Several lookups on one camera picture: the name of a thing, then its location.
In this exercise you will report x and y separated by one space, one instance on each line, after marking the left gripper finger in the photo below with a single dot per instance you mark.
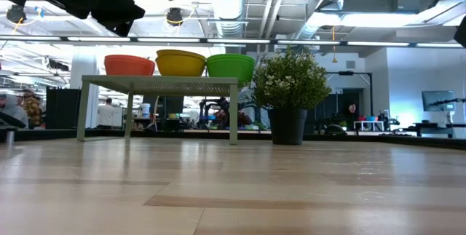
122 25
118 4

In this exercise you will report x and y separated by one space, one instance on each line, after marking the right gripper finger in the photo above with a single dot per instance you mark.
461 31

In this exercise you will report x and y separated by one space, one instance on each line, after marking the yellow plastic mini bowl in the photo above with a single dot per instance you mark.
180 68
180 53

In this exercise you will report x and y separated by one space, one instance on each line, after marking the background black robot arm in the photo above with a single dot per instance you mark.
215 107

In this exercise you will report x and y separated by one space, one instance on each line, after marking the black ceiling-hung device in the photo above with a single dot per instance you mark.
15 14
174 16

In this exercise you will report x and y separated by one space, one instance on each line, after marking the pale green metal shelf stand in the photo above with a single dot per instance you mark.
164 81

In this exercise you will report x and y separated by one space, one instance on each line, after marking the white bucket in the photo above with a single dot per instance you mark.
145 110

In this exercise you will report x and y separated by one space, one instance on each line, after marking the person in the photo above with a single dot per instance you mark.
352 110
106 113
12 111
32 109

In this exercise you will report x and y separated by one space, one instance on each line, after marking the black desk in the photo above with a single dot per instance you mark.
437 126

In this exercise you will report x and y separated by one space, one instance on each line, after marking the black cabinet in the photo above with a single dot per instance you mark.
63 107

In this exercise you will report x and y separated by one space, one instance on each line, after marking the black bar with light strips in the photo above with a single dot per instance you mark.
236 41

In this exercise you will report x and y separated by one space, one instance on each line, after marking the small white table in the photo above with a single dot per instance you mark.
367 122

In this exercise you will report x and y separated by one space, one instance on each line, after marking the potted plant in black pot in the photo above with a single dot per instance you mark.
291 82

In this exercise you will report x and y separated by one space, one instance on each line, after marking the wall-mounted monitor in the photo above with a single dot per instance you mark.
437 100

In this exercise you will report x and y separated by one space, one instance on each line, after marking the silver corrugated ventilation duct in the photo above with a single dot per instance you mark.
227 6

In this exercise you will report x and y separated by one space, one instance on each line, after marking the black table edge rail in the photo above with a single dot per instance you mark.
182 135

